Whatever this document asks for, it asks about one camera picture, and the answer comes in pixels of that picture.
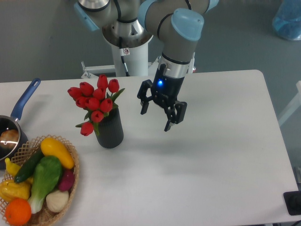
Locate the blue handled saucepan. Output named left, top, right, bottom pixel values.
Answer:
left=0, top=78, right=41, bottom=170

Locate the brown bread roll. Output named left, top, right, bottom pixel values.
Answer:
left=0, top=129, right=19, bottom=150

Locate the purple red onion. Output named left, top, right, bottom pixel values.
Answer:
left=58, top=169, right=75, bottom=192

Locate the orange fruit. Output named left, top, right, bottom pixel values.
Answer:
left=5, top=198, right=32, bottom=226

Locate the white garlic bulb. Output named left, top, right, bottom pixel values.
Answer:
left=46, top=190, right=69, bottom=213

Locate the green cucumber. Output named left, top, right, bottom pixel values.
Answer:
left=14, top=149, right=44, bottom=183

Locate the woven wicker basket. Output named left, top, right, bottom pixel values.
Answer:
left=0, top=134, right=80, bottom=226

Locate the black device at edge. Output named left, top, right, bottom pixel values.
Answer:
left=283, top=191, right=301, bottom=216

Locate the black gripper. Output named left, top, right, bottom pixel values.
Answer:
left=137, top=65, right=187, bottom=132

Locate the yellow corn cob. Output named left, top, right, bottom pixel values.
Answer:
left=0, top=179, right=31, bottom=202

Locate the green bok choy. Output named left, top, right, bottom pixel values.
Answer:
left=28, top=156, right=62, bottom=214

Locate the yellow squash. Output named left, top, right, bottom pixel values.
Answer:
left=40, top=137, right=75, bottom=170

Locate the dark grey ribbed vase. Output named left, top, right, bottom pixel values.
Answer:
left=96, top=108, right=124, bottom=149

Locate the red tulip bouquet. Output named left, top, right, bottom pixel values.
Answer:
left=67, top=74, right=125, bottom=136

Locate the white frame at right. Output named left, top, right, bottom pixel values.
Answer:
left=278, top=81, right=301, bottom=127

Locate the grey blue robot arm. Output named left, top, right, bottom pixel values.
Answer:
left=74, top=0, right=218, bottom=130

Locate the yellow banana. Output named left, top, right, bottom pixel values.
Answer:
left=5, top=158, right=21, bottom=177

